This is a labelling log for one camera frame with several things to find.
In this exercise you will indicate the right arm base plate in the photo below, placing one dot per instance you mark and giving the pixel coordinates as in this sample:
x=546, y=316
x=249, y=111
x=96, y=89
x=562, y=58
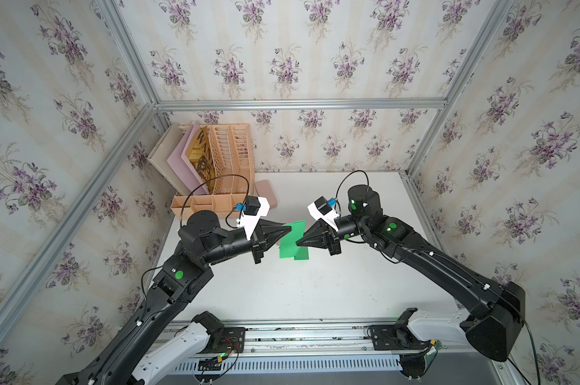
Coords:
x=395, y=338

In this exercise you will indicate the peach plastic file organizer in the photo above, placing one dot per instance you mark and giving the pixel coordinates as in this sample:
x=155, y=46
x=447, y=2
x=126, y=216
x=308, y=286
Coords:
x=234, y=164

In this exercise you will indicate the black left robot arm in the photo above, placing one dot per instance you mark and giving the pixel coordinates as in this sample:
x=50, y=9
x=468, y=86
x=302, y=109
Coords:
x=129, y=358

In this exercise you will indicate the green square paper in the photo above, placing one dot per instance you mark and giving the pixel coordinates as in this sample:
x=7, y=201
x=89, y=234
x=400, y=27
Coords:
x=302, y=254
x=288, y=247

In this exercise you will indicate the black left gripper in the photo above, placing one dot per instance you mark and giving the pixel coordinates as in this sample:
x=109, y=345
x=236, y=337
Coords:
x=265, y=232

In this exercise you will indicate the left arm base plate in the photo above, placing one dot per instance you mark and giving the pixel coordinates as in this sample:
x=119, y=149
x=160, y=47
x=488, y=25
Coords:
x=227, y=340

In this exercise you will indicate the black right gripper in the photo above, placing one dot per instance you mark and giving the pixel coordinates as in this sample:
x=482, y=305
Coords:
x=331, y=241

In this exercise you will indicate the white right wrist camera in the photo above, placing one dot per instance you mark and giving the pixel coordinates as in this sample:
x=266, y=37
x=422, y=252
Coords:
x=324, y=209

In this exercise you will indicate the pink folder board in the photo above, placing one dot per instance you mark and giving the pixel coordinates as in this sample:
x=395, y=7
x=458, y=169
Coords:
x=187, y=177

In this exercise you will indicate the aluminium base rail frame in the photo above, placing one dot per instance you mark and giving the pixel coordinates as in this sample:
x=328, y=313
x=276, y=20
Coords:
x=340, y=346

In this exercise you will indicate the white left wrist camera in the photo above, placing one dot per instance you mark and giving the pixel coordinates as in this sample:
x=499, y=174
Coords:
x=250, y=212

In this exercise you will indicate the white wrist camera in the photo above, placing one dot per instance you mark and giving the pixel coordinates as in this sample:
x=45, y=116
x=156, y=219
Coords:
x=250, y=212
x=324, y=209

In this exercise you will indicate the yellow black patterned book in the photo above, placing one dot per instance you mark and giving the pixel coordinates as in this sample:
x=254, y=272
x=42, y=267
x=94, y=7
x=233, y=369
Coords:
x=198, y=155

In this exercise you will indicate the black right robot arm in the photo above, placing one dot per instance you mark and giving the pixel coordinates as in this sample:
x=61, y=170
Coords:
x=494, y=313

